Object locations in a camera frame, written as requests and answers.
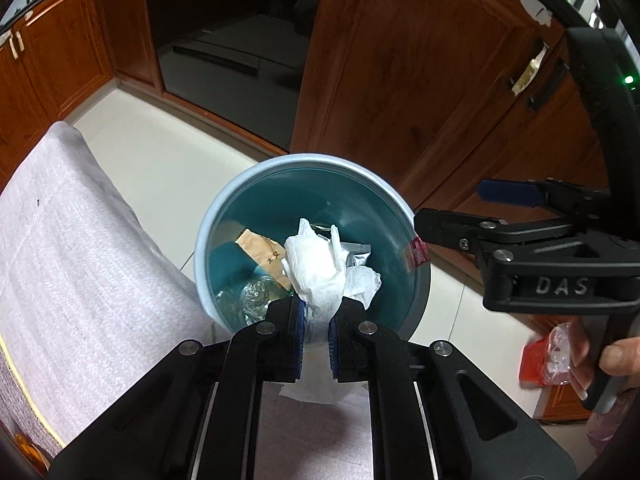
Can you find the red plastic basket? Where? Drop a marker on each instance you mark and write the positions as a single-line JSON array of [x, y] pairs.
[[535, 362]]

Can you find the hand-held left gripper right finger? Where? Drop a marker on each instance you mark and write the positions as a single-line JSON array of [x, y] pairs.
[[333, 347]]

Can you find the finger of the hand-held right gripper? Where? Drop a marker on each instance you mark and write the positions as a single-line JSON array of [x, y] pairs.
[[445, 227], [505, 192]]

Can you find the grey striped tablecloth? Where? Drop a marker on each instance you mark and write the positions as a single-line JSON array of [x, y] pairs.
[[75, 260]]

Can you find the brown paper bag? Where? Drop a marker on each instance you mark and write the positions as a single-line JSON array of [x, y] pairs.
[[260, 255]]

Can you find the large wooden cabinet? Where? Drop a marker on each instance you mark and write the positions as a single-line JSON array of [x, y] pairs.
[[425, 85]]

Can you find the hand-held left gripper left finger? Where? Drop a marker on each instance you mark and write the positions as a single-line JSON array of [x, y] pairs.
[[299, 332]]

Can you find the narrow wooden cabinet door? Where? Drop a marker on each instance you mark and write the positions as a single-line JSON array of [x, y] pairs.
[[125, 30]]

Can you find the clear plastic water bottle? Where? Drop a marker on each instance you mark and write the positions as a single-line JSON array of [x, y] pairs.
[[250, 300]]

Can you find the wooden cabinet with drawers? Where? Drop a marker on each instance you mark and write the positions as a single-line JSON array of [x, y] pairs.
[[55, 60]]

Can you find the white tissue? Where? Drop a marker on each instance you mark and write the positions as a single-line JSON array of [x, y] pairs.
[[315, 265]]

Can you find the silver green snack bag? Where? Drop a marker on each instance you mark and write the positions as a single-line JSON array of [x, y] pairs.
[[357, 257]]

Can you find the person's right hand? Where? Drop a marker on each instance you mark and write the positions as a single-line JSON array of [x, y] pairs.
[[625, 357]]

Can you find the black built-in oven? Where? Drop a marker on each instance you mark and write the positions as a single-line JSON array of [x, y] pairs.
[[225, 35]]

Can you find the grey bin with teal liner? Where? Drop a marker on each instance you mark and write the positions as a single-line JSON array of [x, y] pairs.
[[365, 200]]

